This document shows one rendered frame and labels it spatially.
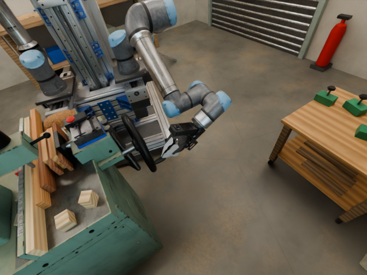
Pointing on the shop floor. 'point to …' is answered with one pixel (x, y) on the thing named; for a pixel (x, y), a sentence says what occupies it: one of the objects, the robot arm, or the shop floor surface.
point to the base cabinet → (114, 241)
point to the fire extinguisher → (331, 45)
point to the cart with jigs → (330, 148)
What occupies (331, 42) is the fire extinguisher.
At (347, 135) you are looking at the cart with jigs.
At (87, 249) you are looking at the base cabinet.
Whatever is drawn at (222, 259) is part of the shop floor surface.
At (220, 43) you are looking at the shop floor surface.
